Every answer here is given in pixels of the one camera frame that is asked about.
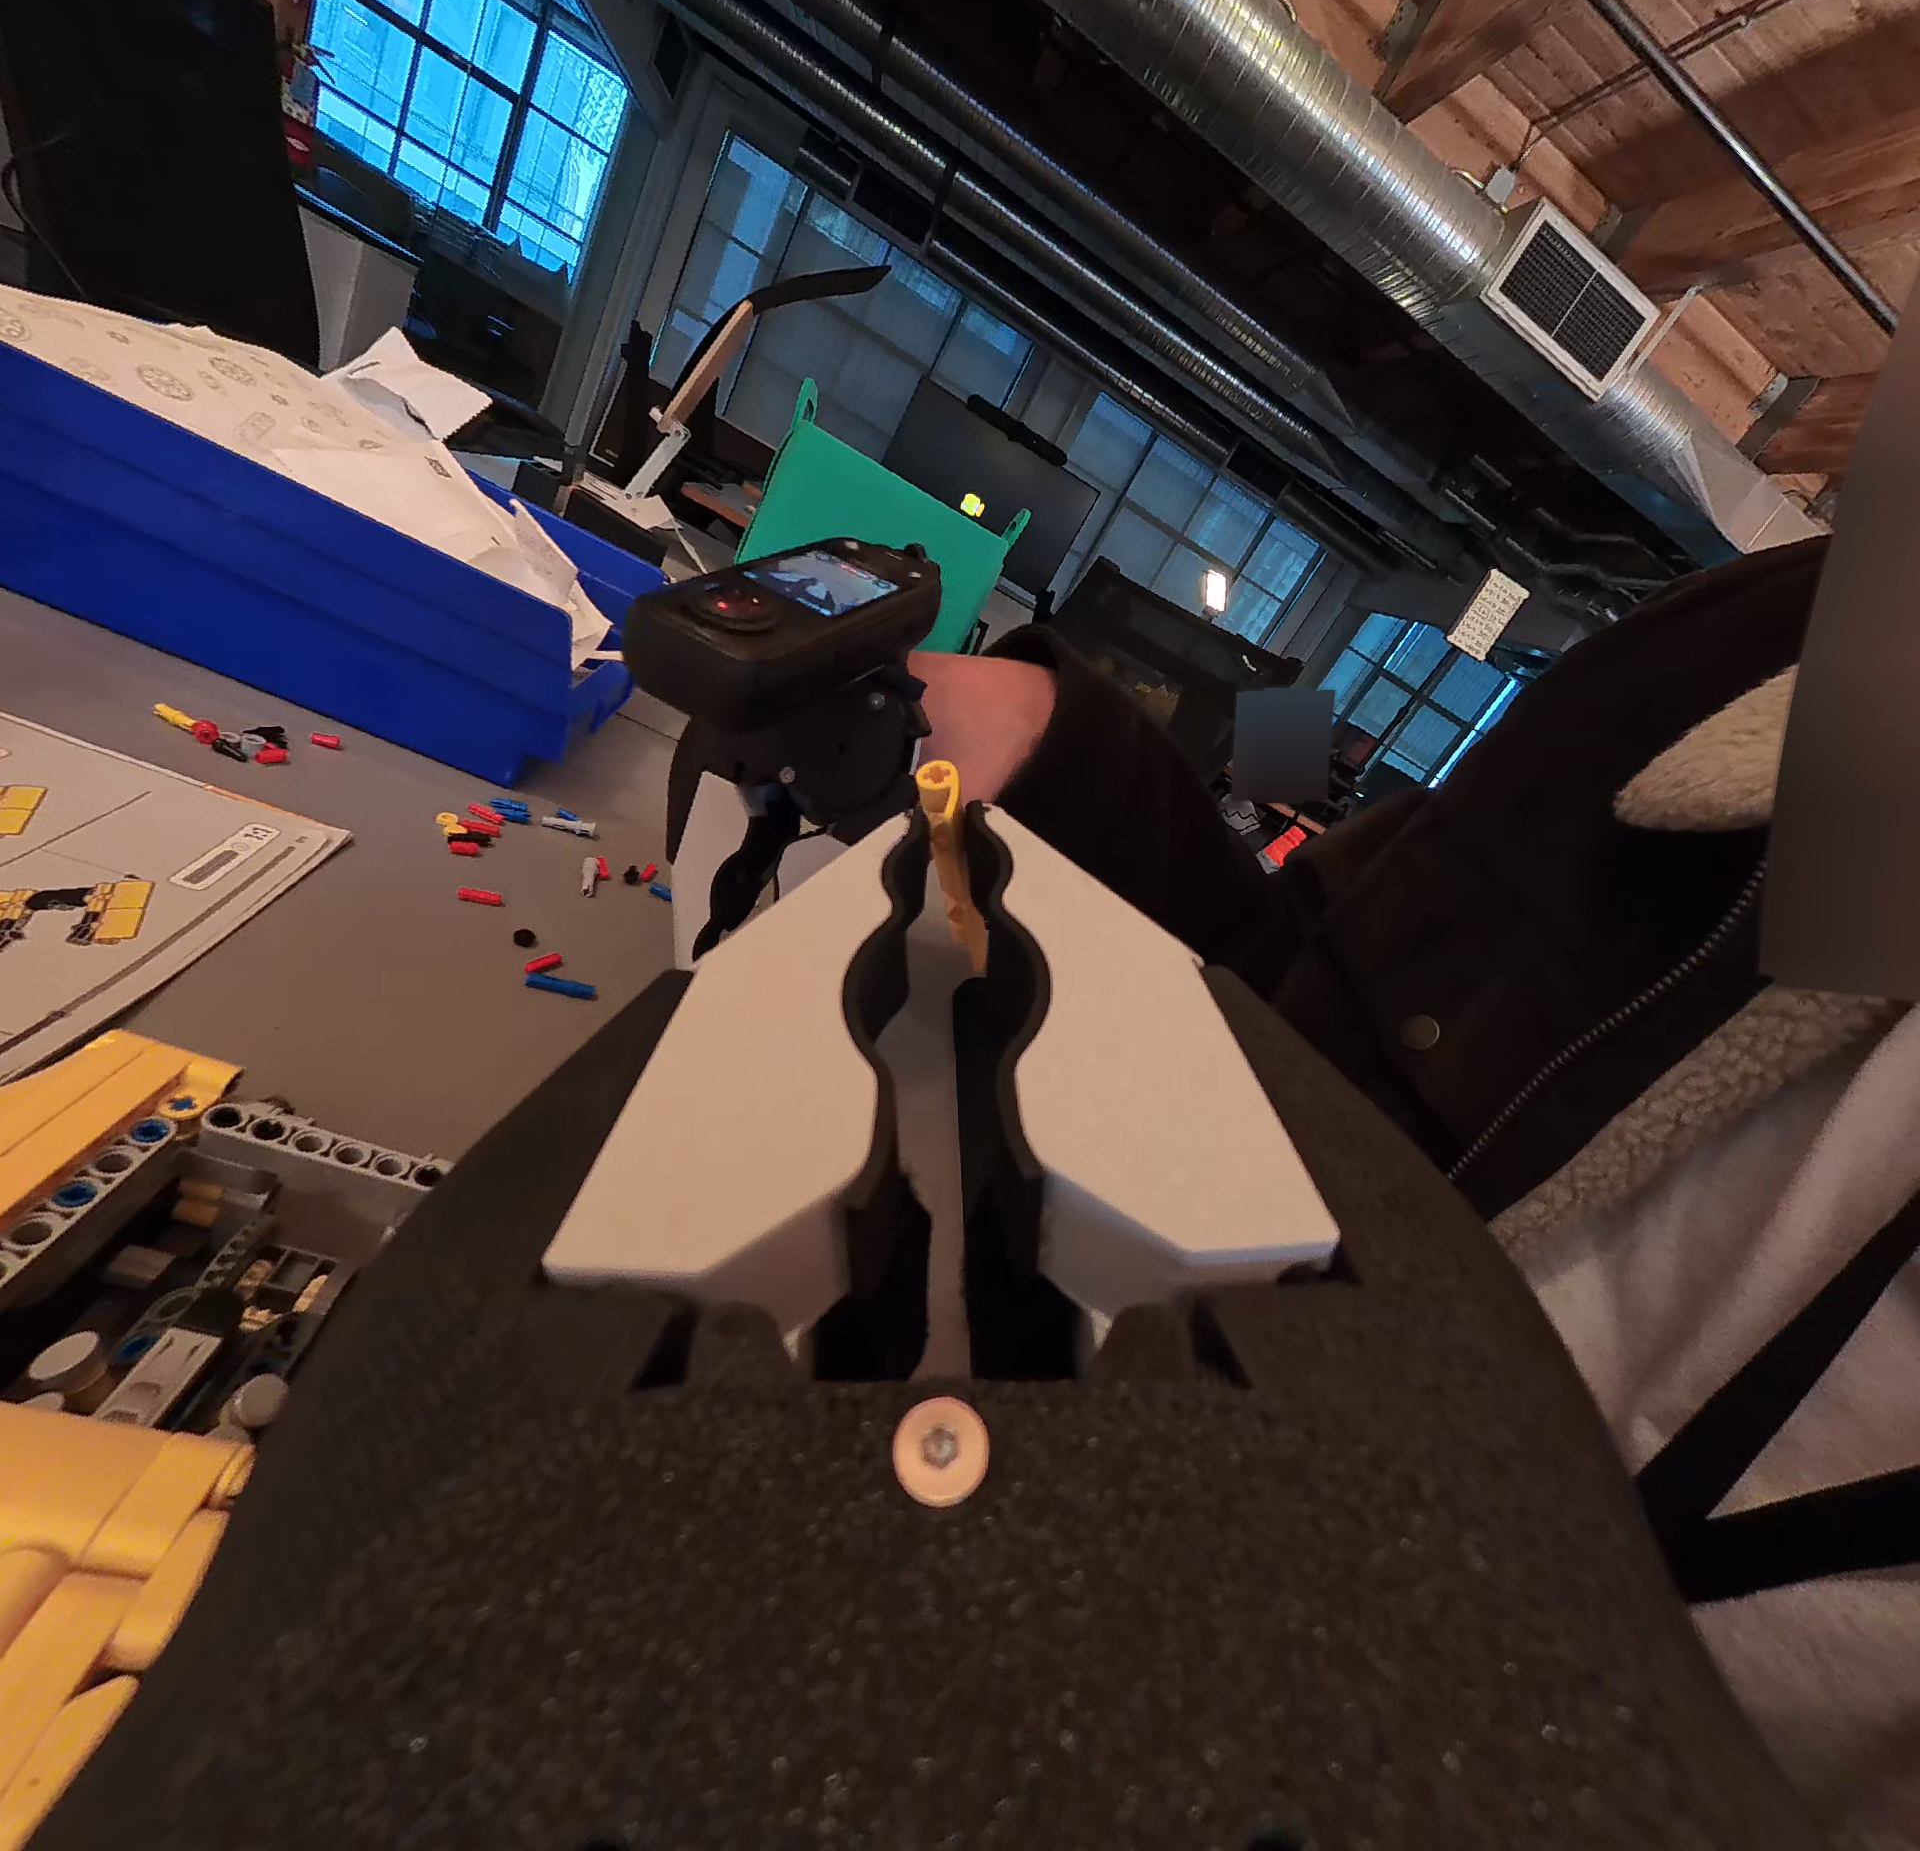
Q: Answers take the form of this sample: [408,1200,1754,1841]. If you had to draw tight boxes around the yellow axle connector brick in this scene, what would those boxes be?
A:
[917,760,990,977]

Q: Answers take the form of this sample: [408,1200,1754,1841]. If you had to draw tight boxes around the white printed paper bags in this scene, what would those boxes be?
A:
[0,284,625,666]

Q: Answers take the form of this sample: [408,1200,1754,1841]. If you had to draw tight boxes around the blue bin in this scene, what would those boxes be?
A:
[0,337,672,790]

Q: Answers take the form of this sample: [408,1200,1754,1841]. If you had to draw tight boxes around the green bag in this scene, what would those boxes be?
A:
[736,377,1037,655]

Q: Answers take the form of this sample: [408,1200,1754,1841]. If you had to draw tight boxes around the black jacket drawstring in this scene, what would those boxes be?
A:
[1637,1205,1920,1605]

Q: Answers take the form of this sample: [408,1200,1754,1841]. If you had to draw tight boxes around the scattered small pin bricks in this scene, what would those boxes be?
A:
[151,705,677,1008]

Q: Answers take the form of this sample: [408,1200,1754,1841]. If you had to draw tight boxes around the black wall screen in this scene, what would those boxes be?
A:
[887,381,1105,594]

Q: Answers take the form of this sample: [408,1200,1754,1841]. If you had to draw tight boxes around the yellow brick car model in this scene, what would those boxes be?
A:
[0,1025,451,1851]

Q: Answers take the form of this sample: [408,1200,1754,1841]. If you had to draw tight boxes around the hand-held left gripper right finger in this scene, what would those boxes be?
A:
[966,802,1344,1382]

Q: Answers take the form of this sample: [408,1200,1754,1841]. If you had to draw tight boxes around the silver air duct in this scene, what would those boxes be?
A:
[977,0,1832,565]

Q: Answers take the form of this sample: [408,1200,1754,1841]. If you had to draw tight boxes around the person's right hand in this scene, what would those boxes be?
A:
[901,655,1064,820]

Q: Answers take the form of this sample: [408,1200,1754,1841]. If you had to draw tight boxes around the instruction booklet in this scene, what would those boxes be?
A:
[0,711,356,1088]

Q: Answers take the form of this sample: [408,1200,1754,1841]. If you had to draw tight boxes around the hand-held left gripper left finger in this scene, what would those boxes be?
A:
[539,810,932,1382]

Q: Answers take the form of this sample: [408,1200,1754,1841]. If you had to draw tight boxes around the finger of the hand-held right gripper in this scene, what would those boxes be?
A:
[667,778,788,972]

